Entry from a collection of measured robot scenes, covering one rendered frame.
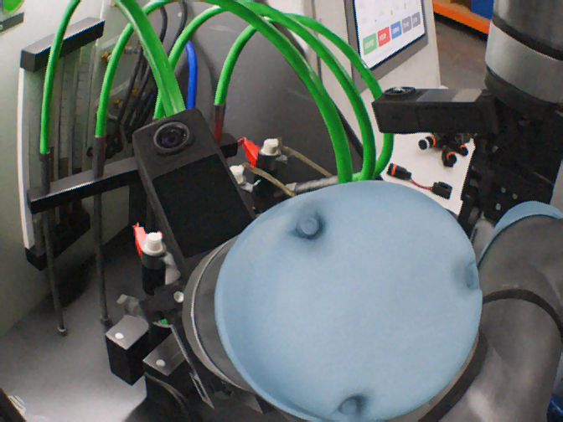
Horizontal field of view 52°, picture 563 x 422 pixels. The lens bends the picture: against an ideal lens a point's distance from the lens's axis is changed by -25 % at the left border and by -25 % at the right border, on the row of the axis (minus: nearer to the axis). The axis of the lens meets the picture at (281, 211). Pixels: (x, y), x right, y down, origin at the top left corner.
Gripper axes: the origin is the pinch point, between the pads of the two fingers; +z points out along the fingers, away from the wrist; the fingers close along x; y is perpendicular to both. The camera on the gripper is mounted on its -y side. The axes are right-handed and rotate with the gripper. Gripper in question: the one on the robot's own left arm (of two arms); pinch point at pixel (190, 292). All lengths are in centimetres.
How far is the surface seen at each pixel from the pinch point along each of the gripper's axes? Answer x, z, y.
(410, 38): 65, 61, -32
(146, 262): -0.7, 20.4, -4.2
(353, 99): 23.2, 11.9, -12.3
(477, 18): 360, 382, -133
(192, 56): 14.9, 35.9, -29.7
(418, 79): 67, 70, -24
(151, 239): 0.6, 19.0, -6.2
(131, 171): 2.2, 33.5, -16.2
